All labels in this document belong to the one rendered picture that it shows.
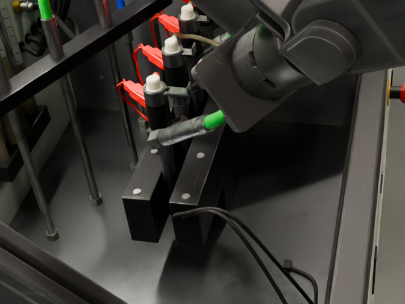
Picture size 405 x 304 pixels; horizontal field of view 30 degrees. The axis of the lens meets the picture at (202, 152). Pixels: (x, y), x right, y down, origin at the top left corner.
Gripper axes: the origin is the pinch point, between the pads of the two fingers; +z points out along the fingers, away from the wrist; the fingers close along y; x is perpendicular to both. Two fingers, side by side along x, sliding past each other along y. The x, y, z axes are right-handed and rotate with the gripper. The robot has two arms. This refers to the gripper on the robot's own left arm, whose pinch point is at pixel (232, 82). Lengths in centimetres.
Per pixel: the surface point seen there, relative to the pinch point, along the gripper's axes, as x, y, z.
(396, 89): 22, -43, 54
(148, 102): -3.1, 2.5, 21.0
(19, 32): -23, 5, 49
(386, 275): 73, -44, 122
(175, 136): 1.3, 5.3, 8.7
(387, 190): 62, -68, 142
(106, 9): -16.4, -3.7, 34.6
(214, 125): 2.3, 2.9, 3.2
